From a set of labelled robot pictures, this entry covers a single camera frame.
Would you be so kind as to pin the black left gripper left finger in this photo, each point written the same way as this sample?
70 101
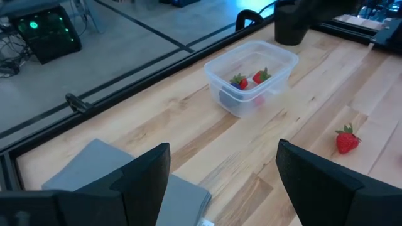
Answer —
138 194

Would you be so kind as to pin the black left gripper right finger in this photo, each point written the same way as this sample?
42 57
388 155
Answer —
314 194

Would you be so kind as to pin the purple toy grapes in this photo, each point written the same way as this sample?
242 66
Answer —
230 95

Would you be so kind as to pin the red toy strawberry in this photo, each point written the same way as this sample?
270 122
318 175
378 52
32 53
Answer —
259 77
242 83
346 142

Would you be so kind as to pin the clear plastic tupperware container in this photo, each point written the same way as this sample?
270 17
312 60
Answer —
276 59

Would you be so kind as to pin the grey folded cloth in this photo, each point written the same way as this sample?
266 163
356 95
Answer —
91 163

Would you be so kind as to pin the green plant in black pot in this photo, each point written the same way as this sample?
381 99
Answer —
290 28

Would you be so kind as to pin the computer tower green lights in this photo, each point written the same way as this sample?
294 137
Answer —
47 37

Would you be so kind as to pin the black frame clamp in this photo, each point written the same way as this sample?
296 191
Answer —
77 103
242 17

